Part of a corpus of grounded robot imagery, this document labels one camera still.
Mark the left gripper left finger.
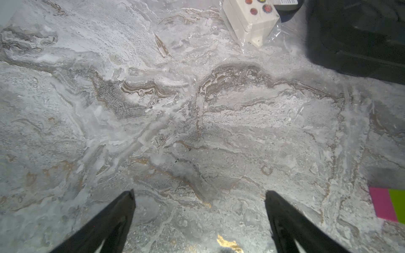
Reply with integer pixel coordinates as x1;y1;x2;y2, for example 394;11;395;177
52;190;136;253

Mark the black plastic tool case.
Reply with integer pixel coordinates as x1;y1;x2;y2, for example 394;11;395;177
306;1;405;84

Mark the white remote control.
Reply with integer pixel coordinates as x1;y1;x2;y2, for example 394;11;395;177
219;0;281;53

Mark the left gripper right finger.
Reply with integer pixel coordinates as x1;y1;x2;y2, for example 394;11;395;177
265;190;348;253

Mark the lime lego brick upturned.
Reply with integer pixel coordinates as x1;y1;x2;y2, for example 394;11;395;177
389;189;405;224

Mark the pink lego brick upturned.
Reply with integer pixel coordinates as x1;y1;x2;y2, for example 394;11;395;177
369;187;398;222

